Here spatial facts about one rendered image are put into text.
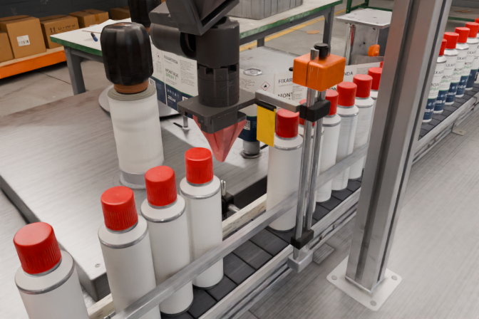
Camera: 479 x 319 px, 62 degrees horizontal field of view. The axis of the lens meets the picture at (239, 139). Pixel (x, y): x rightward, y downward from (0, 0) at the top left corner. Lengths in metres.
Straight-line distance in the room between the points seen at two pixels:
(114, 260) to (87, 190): 0.38
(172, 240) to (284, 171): 0.21
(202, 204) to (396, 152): 0.24
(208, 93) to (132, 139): 0.24
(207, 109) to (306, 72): 0.15
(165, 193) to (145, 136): 0.30
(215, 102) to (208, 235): 0.17
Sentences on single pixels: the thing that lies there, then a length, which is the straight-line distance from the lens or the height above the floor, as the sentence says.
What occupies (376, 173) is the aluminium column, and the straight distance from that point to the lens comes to 0.56.
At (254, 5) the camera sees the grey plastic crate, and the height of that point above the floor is 0.88.
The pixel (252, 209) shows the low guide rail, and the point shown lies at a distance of 0.67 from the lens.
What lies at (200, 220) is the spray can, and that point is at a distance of 0.51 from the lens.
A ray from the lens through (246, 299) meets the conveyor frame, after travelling 0.61.
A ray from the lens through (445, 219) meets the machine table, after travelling 0.87.
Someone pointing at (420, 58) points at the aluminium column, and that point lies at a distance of 0.48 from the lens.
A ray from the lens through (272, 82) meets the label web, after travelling 0.80.
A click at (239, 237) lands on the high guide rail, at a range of 0.54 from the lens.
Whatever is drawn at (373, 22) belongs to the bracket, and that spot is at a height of 1.14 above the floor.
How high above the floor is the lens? 1.33
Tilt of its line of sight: 29 degrees down
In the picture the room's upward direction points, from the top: straight up
